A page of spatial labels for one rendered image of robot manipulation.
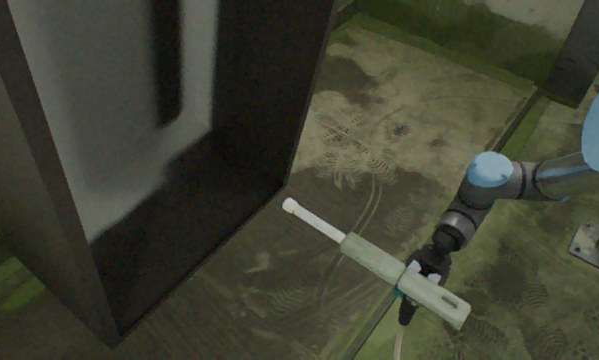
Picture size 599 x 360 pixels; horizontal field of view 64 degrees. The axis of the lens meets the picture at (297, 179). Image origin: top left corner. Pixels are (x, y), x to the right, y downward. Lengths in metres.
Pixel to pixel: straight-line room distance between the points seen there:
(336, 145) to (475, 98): 0.77
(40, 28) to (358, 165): 1.38
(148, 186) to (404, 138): 1.23
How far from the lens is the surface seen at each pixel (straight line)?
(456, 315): 1.07
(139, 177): 1.34
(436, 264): 1.16
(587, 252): 2.07
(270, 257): 1.70
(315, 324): 1.58
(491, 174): 1.17
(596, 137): 0.69
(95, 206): 1.31
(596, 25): 2.54
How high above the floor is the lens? 1.46
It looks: 47 degrees down
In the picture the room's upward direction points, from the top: 2 degrees clockwise
